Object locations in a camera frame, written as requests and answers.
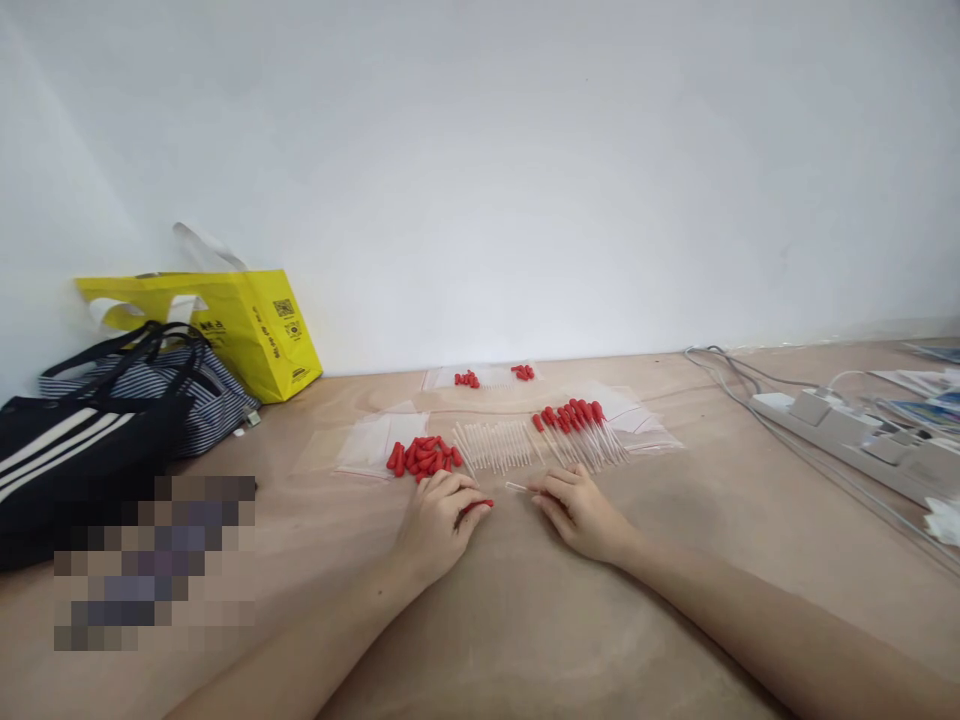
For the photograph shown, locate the person's left fingers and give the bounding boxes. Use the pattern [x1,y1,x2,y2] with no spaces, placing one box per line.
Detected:
[416,467,487,505]

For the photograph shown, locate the white plug adapter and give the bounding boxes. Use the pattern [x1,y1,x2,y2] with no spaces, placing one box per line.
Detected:
[789,385,840,430]
[860,430,935,472]

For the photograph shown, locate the yellow shopping bag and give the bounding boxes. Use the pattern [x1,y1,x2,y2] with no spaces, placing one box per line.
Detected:
[73,221,325,405]

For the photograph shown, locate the black bag with white stripes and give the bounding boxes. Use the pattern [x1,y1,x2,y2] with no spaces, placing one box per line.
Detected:
[0,329,198,575]

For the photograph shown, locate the row of clear tubes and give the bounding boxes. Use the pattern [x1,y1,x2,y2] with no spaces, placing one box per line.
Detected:
[451,418,547,481]

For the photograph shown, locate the row of red-capped droppers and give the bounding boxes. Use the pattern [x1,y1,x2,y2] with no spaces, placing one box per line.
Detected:
[530,398,633,475]

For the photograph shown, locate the person's right thumb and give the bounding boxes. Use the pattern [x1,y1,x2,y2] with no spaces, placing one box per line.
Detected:
[533,497,575,532]

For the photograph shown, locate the person's right hand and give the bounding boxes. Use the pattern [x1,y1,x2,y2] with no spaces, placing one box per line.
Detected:
[530,462,640,567]

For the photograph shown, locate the person's left hand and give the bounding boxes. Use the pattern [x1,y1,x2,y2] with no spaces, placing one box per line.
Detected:
[396,467,496,583]

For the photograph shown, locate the clear zip bag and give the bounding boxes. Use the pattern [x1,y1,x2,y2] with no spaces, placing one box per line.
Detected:
[332,410,433,483]
[421,358,543,393]
[551,384,685,456]

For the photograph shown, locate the crumpled white paper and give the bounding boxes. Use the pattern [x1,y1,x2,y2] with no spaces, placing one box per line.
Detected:
[923,496,960,543]

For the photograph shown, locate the grey cable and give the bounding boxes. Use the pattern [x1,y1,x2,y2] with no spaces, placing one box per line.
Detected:
[682,344,960,560]

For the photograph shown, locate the pile of red bulbs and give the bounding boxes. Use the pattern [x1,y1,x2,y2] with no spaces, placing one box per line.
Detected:
[385,434,465,483]

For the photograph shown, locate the white power strip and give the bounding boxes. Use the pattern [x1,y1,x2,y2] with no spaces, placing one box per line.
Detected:
[748,386,960,508]

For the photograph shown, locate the blue striped tote bag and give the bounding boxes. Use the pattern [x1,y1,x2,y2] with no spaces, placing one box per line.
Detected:
[37,320,264,460]

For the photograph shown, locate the stack of printed magazines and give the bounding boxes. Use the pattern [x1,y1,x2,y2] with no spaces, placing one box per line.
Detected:
[854,339,960,440]

